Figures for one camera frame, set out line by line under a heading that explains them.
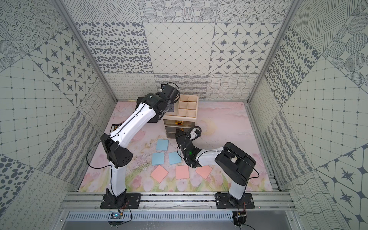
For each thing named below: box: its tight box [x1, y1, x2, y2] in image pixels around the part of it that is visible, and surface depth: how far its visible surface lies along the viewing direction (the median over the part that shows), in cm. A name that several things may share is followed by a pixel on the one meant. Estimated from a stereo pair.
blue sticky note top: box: [156, 139, 169, 151], surface depth 97 cm
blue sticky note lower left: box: [151, 152, 165, 166], surface depth 91 cm
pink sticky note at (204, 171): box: [195, 164, 213, 180], surface depth 85 cm
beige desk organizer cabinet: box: [162, 94, 199, 129], surface depth 84 cm
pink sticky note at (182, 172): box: [175, 165, 190, 180], surface depth 86 cm
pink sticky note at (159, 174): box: [150, 164, 169, 184], surface depth 85 cm
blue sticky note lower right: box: [168, 151, 182, 165], surface depth 90 cm
